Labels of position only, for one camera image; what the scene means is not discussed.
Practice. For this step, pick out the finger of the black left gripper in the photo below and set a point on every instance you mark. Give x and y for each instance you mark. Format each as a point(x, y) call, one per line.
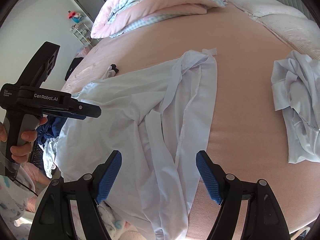
point(73, 109)

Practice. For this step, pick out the navy blue shorts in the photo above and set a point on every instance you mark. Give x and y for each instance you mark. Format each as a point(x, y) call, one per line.
point(51, 129)

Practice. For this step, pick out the pink checked folded quilt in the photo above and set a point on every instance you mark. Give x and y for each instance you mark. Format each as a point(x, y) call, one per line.
point(117, 17)

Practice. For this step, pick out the white t-shirt navy trim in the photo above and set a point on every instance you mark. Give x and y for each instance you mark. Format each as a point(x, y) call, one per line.
point(158, 118)

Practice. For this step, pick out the small white black sock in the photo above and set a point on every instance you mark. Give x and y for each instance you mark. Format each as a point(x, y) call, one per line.
point(111, 71)

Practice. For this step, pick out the light blue printed baby garment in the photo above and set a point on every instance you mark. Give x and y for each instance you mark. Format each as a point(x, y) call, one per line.
point(49, 156)

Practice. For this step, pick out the pink bed sheet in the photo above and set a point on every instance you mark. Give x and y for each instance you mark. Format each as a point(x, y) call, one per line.
point(248, 137)

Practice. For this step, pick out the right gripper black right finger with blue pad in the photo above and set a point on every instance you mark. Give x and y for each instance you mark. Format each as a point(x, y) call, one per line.
point(264, 218)

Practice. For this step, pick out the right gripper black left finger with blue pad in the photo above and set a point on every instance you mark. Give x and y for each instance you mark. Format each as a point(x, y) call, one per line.
point(53, 218)

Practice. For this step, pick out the colourful toy on shelf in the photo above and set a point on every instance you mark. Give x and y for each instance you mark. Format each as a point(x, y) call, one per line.
point(75, 16)

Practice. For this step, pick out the cream quilted bedspread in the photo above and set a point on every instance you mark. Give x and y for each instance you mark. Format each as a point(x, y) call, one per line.
point(288, 24)

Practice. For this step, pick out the white wire shelf rack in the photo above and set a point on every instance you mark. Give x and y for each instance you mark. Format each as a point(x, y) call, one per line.
point(82, 34)

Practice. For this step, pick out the crumpled light blue shirt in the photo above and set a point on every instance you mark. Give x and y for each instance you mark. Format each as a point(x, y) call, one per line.
point(295, 89)

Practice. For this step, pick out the black bag on floor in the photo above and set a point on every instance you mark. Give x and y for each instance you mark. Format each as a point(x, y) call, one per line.
point(76, 61)

